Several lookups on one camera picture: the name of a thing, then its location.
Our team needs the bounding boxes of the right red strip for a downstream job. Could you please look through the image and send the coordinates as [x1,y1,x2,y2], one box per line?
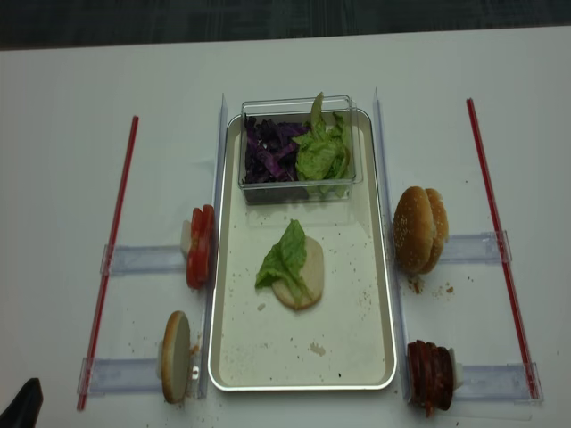
[466,98,540,399]

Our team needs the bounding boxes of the clear bun holder rail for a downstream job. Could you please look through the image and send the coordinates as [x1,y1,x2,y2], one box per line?
[439,231,512,264]
[77,358,162,396]

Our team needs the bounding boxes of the bottom bun slice on tray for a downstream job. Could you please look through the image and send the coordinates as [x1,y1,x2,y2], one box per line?
[272,236,325,310]

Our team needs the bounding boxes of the front sesame bun top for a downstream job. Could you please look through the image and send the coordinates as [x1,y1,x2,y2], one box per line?
[393,186,435,274]

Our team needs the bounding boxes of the clear bun holder rail left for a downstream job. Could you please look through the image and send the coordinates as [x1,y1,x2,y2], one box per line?
[77,358,162,396]

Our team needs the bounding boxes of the white tomato stopper block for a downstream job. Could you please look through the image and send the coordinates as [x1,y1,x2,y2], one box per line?
[179,220,192,258]

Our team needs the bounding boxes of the purple cabbage pieces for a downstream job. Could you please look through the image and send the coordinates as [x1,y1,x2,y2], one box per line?
[243,116,310,184]

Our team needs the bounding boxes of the clear bun holder rail right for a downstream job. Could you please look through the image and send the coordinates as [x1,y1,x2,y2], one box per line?
[439,231,512,264]

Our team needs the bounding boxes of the stacked meat patties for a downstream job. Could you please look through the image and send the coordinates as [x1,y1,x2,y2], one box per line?
[407,340,456,417]

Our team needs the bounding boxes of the clear tomato holder rail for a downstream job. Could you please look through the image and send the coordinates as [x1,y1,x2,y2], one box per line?
[100,245,186,276]

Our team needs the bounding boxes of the upright bun half left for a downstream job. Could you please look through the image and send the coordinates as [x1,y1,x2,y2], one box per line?
[161,310,190,404]

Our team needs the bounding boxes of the red strip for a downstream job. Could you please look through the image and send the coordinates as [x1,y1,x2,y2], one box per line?
[466,98,540,399]
[77,116,139,412]

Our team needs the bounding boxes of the tomato slice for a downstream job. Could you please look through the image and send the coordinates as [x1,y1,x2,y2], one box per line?
[186,204,214,289]

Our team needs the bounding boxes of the rear bun top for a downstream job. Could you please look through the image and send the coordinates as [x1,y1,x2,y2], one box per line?
[420,188,449,274]

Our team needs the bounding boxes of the metal serving tray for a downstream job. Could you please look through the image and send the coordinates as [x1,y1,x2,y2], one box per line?
[209,111,397,391]

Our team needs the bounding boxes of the green lettuce in container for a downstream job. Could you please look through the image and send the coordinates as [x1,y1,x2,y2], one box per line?
[293,92,351,181]

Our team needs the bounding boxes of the white patty stopper block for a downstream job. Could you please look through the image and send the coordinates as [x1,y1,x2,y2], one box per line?
[448,348,464,390]

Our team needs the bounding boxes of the left red strip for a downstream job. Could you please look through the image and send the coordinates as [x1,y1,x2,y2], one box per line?
[77,116,139,412]

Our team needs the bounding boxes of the clear plastic container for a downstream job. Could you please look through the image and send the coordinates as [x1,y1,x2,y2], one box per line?
[237,93,360,204]

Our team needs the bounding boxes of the clear patty holder rail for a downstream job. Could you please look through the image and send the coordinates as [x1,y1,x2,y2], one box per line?
[453,363,543,402]

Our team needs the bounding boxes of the lettuce leaf on bun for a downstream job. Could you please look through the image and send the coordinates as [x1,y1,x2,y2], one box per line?
[255,219,312,309]

